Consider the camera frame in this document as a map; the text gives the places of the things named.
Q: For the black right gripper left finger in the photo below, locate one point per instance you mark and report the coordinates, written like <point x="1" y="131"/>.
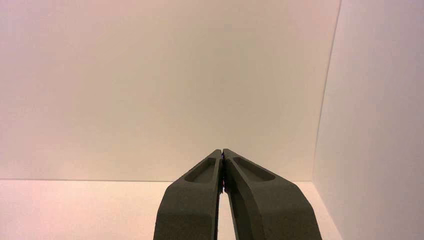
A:
<point x="188" y="212"/>

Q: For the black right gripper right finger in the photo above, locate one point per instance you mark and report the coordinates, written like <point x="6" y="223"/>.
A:
<point x="271" y="212"/>

